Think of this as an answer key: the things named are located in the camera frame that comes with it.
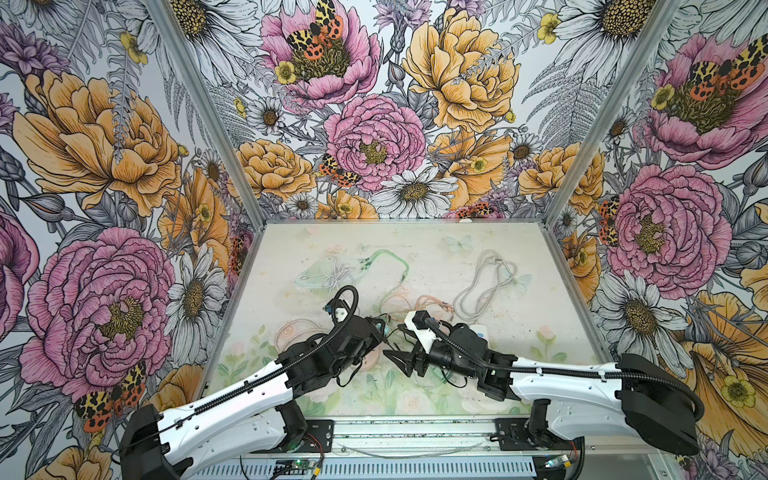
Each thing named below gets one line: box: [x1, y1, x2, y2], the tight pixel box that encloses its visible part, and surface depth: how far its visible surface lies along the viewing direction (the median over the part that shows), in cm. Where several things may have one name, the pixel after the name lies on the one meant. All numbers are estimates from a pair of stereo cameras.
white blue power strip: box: [468, 324, 489, 341], surface depth 93 cm
